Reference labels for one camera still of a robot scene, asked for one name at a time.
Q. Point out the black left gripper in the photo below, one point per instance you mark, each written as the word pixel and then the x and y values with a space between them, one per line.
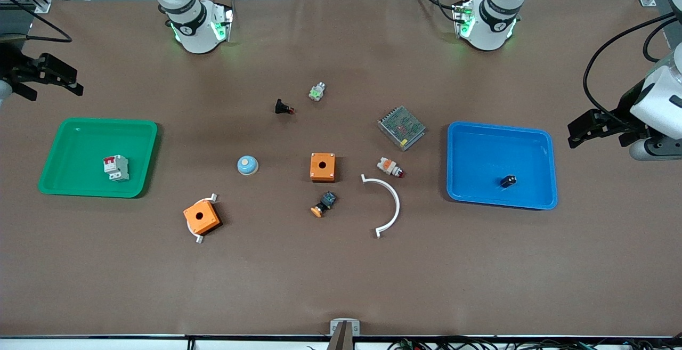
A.
pixel 624 106

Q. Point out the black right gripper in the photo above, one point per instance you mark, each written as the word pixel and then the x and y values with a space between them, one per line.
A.
pixel 15 66

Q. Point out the white red circuit breaker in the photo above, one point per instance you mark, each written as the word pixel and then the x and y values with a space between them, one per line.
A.
pixel 116 168

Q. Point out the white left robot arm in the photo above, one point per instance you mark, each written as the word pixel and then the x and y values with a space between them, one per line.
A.
pixel 493 22

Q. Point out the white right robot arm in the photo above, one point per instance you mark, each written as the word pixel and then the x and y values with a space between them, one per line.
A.
pixel 193 25

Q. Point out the black cylindrical capacitor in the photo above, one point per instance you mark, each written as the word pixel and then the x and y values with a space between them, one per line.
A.
pixel 508 181

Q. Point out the green plastic tray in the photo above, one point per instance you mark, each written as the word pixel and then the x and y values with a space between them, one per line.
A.
pixel 80 147

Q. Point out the blue plastic tray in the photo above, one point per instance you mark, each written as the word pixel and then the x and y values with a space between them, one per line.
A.
pixel 498 153

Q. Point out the metal mesh power supply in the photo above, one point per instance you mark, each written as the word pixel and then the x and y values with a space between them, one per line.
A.
pixel 402 127

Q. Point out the red white push button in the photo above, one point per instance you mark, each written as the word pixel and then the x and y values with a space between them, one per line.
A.
pixel 389 167

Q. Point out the orange button box with hole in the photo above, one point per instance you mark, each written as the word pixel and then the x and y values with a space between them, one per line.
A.
pixel 201 217
pixel 323 167

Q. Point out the white curved plastic arc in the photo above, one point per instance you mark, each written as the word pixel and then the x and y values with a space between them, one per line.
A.
pixel 199 238
pixel 393 201

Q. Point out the blue dome buzzer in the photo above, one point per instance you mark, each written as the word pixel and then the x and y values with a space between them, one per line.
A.
pixel 248 165

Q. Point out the orange black push button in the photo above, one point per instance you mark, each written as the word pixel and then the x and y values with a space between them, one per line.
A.
pixel 324 204

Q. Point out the green push button switch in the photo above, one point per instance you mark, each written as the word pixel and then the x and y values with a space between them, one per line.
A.
pixel 317 92

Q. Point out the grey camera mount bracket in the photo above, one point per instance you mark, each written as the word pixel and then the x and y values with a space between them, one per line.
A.
pixel 344 331

